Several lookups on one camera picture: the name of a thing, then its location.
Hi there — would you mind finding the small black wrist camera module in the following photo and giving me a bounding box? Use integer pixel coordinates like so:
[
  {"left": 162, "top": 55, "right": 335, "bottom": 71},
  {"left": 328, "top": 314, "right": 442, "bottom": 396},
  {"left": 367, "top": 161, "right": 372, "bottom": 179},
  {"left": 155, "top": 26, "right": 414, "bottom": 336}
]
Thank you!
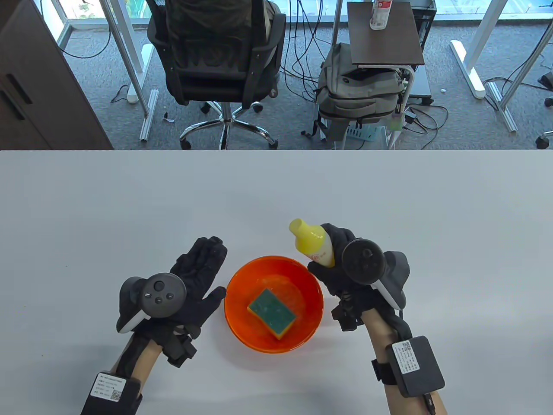
[
  {"left": 163, "top": 331, "right": 197, "bottom": 368},
  {"left": 332, "top": 298, "right": 363, "bottom": 332}
]

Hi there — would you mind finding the person's left hand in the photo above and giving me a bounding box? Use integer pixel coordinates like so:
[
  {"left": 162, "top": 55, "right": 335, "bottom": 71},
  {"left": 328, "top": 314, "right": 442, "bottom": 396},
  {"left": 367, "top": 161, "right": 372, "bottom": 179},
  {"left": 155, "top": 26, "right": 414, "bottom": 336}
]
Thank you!
[{"left": 116, "top": 236, "right": 228, "bottom": 346}]

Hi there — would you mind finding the orange plastic bowl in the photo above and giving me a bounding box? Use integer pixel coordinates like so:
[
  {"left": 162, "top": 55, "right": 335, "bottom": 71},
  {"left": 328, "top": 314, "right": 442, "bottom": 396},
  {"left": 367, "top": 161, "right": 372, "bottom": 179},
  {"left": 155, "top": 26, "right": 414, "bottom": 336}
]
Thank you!
[{"left": 224, "top": 256, "right": 324, "bottom": 354}]

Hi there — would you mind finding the black labelled wrist box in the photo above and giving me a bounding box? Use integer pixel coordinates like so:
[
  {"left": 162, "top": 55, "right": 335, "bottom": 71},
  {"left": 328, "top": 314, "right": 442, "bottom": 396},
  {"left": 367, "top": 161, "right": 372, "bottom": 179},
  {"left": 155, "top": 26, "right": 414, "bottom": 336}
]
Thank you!
[
  {"left": 81, "top": 372, "right": 143, "bottom": 415},
  {"left": 372, "top": 336, "right": 445, "bottom": 398}
]

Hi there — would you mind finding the black cable bundle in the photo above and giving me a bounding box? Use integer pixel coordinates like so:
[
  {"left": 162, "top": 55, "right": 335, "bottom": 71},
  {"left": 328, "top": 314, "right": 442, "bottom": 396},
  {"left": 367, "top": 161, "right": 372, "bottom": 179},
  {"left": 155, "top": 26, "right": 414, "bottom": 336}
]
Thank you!
[{"left": 279, "top": 0, "right": 335, "bottom": 109}]

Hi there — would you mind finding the person's right hand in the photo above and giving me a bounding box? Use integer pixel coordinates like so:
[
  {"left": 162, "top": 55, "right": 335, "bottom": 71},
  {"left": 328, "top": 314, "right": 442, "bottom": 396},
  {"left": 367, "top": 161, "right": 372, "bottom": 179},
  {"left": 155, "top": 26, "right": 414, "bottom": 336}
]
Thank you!
[{"left": 308, "top": 223, "right": 407, "bottom": 329}]

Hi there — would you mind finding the yellow dish soap bottle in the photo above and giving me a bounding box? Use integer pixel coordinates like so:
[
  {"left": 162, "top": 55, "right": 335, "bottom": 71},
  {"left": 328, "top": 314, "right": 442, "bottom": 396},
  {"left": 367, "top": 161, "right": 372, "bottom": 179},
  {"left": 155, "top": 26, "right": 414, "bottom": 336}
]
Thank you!
[{"left": 289, "top": 218, "right": 336, "bottom": 268}]

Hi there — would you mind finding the black office chair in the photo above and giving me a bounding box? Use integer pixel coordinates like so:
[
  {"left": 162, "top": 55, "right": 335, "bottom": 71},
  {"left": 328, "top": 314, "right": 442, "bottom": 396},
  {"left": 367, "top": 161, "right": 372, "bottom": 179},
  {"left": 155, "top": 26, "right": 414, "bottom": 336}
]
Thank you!
[{"left": 145, "top": 0, "right": 287, "bottom": 150}]

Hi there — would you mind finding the white desk leg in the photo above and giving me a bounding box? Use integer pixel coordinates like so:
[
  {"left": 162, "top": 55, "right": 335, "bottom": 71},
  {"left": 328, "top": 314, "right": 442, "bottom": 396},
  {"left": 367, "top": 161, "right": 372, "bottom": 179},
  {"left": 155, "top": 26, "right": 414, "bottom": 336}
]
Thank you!
[
  {"left": 450, "top": 0, "right": 509, "bottom": 100},
  {"left": 100, "top": 0, "right": 154, "bottom": 104}
]

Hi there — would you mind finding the dark brown side table top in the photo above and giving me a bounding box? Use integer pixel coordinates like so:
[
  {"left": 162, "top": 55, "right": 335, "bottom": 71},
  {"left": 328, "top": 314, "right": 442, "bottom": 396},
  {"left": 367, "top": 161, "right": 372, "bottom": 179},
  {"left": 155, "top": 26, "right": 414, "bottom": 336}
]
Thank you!
[{"left": 347, "top": 1, "right": 426, "bottom": 68}]

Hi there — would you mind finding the black floor cable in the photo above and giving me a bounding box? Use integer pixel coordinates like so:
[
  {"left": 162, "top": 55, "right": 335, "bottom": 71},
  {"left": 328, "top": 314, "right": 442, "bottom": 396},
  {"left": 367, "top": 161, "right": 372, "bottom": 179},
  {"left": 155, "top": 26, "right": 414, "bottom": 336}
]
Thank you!
[{"left": 39, "top": 0, "right": 114, "bottom": 60}]

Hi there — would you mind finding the white cart frame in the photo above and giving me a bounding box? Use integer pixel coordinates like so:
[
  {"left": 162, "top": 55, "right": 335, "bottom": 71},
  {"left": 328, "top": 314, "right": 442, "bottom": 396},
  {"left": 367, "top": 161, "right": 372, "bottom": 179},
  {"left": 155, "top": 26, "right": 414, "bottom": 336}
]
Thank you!
[{"left": 387, "top": 65, "right": 418, "bottom": 150}]

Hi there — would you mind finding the aluminium profile leg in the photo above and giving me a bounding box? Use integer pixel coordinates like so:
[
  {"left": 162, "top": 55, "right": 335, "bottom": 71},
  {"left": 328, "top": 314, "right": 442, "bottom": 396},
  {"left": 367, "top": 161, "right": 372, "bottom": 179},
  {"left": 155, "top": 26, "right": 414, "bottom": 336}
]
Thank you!
[
  {"left": 486, "top": 81, "right": 518, "bottom": 132},
  {"left": 139, "top": 89, "right": 159, "bottom": 142}
]

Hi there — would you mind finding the grey backpack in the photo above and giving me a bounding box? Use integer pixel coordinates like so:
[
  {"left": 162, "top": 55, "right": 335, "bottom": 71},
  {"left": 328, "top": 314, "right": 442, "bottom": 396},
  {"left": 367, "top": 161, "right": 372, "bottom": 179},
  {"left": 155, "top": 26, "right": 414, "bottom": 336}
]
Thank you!
[{"left": 315, "top": 42, "right": 407, "bottom": 127}]

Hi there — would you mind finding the black computer tower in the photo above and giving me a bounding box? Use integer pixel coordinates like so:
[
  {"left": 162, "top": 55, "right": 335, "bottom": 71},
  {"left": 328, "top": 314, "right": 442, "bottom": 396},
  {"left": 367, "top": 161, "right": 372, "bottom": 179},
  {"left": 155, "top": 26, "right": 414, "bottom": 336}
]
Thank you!
[{"left": 410, "top": 0, "right": 438, "bottom": 52}]

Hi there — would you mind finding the dark grey handheld controller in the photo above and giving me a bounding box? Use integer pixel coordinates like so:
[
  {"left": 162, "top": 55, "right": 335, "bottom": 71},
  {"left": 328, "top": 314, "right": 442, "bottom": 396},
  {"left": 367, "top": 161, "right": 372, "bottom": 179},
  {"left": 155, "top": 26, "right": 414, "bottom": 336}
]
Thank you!
[
  {"left": 117, "top": 272, "right": 187, "bottom": 334},
  {"left": 341, "top": 239, "right": 410, "bottom": 310}
]

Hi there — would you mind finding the person's left forearm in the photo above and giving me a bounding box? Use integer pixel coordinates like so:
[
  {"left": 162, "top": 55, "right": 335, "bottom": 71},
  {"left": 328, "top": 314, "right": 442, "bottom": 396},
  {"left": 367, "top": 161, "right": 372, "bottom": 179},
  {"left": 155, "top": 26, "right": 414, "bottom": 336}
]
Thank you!
[{"left": 82, "top": 337, "right": 167, "bottom": 415}]

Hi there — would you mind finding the white bottle red label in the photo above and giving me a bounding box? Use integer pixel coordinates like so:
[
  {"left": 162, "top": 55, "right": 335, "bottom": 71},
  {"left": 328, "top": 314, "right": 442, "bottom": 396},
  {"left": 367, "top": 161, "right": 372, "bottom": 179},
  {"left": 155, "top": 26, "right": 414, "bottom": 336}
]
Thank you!
[{"left": 369, "top": 0, "right": 393, "bottom": 31}]

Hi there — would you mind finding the black cart base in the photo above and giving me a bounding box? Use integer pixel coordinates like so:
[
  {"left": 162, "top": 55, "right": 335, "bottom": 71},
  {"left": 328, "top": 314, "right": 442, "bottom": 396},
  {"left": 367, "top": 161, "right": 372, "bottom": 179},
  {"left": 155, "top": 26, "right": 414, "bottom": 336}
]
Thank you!
[{"left": 408, "top": 67, "right": 434, "bottom": 106}]

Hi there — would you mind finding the green yellow sponge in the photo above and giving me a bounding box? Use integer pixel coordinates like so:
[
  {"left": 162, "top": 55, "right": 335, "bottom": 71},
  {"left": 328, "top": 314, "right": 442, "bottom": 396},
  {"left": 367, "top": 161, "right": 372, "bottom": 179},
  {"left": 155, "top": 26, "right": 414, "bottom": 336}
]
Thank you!
[{"left": 247, "top": 288, "right": 298, "bottom": 341}]

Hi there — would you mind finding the brown wooden cabinet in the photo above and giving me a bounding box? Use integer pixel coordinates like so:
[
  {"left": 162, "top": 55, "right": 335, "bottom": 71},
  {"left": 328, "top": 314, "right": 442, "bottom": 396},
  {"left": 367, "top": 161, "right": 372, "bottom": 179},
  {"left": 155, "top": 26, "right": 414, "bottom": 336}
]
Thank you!
[{"left": 0, "top": 0, "right": 114, "bottom": 150}]

